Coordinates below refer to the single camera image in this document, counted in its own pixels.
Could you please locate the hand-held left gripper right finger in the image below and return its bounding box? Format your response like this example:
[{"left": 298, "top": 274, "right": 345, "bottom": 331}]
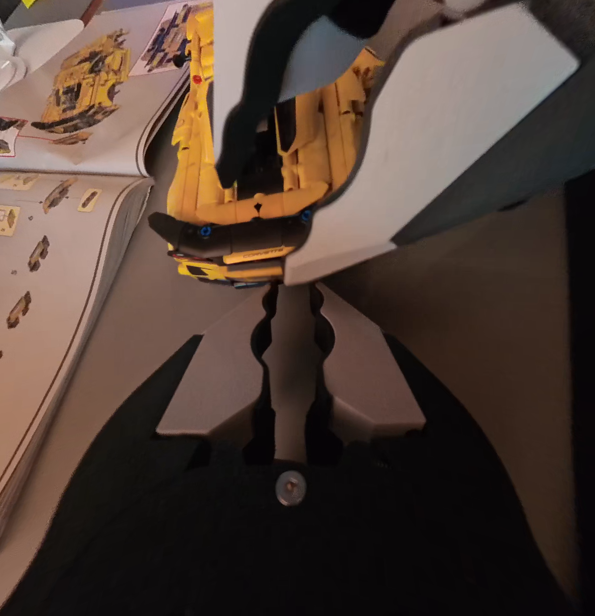
[{"left": 307, "top": 283, "right": 427, "bottom": 465}]

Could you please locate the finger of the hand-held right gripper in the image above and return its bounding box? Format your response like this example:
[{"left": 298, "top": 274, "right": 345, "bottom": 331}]
[
  {"left": 283, "top": 4, "right": 595, "bottom": 287},
  {"left": 213, "top": 0, "right": 394, "bottom": 189}
]

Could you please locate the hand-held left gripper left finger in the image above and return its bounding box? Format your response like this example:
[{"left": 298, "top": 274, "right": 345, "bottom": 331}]
[{"left": 155, "top": 284, "right": 279, "bottom": 465}]

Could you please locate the yellow toy brick car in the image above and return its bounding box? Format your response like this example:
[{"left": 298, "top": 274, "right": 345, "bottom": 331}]
[{"left": 148, "top": 0, "right": 390, "bottom": 290}]

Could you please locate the grey desk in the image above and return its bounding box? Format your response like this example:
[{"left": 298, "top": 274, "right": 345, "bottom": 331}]
[{"left": 0, "top": 0, "right": 572, "bottom": 616}]

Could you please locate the open instruction booklet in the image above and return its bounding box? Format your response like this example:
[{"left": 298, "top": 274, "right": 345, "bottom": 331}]
[{"left": 0, "top": 10, "right": 216, "bottom": 555}]

